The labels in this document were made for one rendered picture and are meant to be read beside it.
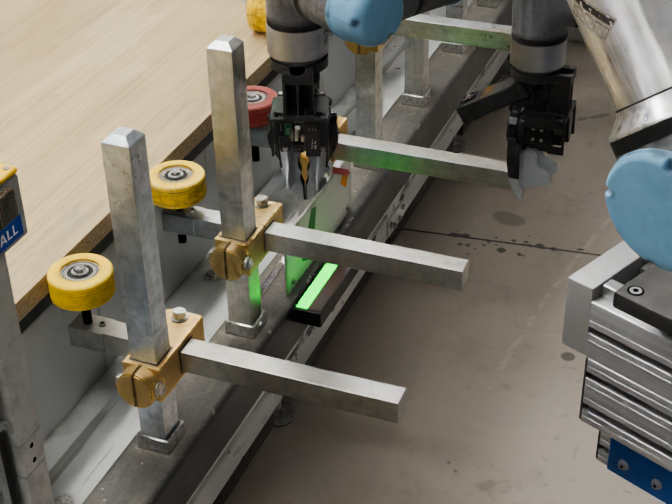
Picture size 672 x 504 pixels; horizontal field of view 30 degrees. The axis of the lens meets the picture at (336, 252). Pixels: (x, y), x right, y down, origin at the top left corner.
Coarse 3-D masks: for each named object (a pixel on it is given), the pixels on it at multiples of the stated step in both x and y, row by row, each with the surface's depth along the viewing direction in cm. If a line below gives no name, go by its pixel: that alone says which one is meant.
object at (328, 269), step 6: (330, 264) 189; (324, 270) 188; (330, 270) 188; (318, 276) 186; (324, 276) 186; (318, 282) 185; (324, 282) 185; (312, 288) 184; (318, 288) 184; (306, 294) 183; (312, 294) 183; (300, 300) 181; (306, 300) 181; (312, 300) 181; (300, 306) 180; (306, 306) 180
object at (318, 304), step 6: (336, 270) 188; (342, 270) 188; (336, 276) 186; (342, 276) 186; (330, 282) 185; (336, 282) 185; (324, 288) 184; (330, 288) 184; (324, 294) 182; (330, 294) 182; (318, 300) 181; (324, 300) 181; (312, 306) 180; (318, 306) 180
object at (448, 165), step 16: (256, 128) 192; (256, 144) 193; (352, 144) 187; (368, 144) 187; (384, 144) 187; (400, 144) 187; (352, 160) 188; (368, 160) 187; (384, 160) 186; (400, 160) 185; (416, 160) 184; (432, 160) 183; (448, 160) 183; (464, 160) 183; (480, 160) 182; (496, 160) 182; (432, 176) 185; (448, 176) 184; (464, 176) 183; (480, 176) 182; (496, 176) 181
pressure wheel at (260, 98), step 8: (248, 88) 193; (256, 88) 193; (264, 88) 193; (248, 96) 191; (256, 96) 191; (264, 96) 191; (272, 96) 191; (248, 104) 189; (256, 104) 189; (264, 104) 189; (248, 112) 188; (256, 112) 188; (264, 112) 189; (256, 120) 189; (264, 120) 189; (256, 152) 196; (256, 160) 196
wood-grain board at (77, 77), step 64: (0, 0) 227; (64, 0) 227; (128, 0) 226; (192, 0) 225; (0, 64) 204; (64, 64) 204; (128, 64) 203; (192, 64) 203; (256, 64) 202; (0, 128) 185; (64, 128) 185; (192, 128) 184; (64, 192) 169; (64, 256) 156
